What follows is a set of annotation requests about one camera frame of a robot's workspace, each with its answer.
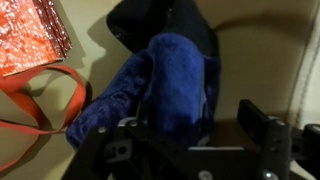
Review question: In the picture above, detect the black slipper with blue lining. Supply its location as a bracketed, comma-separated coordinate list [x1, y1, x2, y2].
[146, 0, 223, 150]

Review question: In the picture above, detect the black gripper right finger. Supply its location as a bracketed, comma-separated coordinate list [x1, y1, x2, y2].
[237, 98, 320, 180]

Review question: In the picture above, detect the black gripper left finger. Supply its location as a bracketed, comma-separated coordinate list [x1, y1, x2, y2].
[61, 99, 189, 180]

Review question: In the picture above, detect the red glitter gift bag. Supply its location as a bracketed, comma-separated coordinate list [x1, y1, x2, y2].
[0, 0, 88, 173]

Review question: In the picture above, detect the blue purple plush slipper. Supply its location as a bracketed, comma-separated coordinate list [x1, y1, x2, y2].
[65, 0, 175, 150]

